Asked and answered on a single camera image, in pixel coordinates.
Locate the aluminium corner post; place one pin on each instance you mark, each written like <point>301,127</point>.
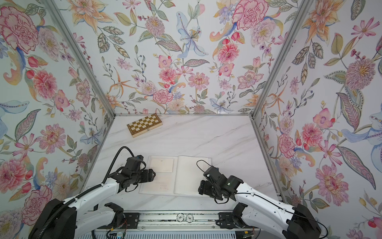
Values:
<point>301,13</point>
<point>58,19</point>

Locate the aluminium corner post right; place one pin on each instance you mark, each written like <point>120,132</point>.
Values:
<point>301,13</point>

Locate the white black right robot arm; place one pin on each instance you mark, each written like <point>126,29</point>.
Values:
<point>256,210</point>

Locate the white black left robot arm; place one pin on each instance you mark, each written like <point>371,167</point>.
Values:
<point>87,211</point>

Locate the white photo album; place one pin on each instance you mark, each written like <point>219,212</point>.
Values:
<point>183,181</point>

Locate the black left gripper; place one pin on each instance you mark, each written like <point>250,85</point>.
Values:
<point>147,178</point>

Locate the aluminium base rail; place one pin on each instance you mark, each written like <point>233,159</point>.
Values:
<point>167,225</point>

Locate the aluminium corner post left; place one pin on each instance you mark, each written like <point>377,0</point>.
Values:
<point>58,19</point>

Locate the wooden folding chess board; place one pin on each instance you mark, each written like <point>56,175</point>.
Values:
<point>144,125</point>

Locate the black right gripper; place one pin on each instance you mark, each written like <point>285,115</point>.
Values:
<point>206,184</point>

